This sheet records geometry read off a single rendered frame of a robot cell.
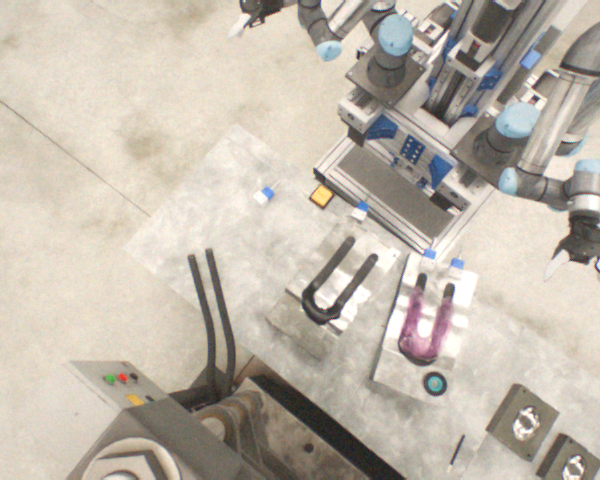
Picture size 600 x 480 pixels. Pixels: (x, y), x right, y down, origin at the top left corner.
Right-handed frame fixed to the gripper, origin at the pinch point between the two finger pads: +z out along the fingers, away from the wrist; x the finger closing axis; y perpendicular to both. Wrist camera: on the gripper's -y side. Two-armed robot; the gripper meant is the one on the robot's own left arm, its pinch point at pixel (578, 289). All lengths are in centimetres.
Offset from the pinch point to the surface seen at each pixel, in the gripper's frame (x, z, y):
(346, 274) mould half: 60, 0, 50
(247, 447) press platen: 70, 58, 8
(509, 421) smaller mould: -5, 34, 60
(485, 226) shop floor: -2, -67, 147
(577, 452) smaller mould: -28, 38, 64
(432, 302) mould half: 27, 1, 55
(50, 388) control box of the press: 113, 55, -17
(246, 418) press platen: 72, 52, 7
